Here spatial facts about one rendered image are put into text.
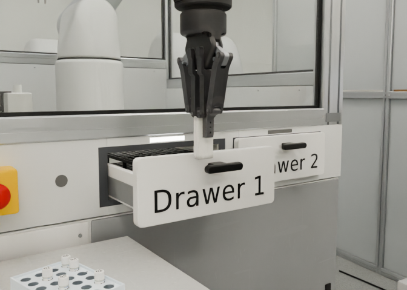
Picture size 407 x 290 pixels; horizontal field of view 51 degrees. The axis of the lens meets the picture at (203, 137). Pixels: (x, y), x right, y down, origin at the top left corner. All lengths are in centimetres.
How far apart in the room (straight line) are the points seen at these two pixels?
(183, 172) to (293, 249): 53
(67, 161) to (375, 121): 209
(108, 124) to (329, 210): 68
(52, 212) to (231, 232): 41
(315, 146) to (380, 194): 154
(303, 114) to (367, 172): 162
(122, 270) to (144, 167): 16
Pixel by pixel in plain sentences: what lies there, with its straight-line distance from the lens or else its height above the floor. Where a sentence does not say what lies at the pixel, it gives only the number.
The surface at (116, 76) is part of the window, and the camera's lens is 84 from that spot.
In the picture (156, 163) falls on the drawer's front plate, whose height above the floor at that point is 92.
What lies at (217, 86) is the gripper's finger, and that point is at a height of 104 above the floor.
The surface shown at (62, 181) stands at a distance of 80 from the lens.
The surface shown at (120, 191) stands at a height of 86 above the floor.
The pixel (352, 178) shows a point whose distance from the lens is 279.
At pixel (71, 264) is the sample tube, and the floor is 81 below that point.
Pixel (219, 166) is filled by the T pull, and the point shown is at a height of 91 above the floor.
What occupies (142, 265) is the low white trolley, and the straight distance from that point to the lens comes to 71.
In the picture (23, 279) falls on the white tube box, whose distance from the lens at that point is 62.
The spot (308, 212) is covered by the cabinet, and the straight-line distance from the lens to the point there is 118.
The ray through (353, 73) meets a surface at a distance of 275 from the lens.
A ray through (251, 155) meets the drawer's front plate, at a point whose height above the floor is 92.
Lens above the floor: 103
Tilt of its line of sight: 6 degrees down
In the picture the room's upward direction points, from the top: straight up
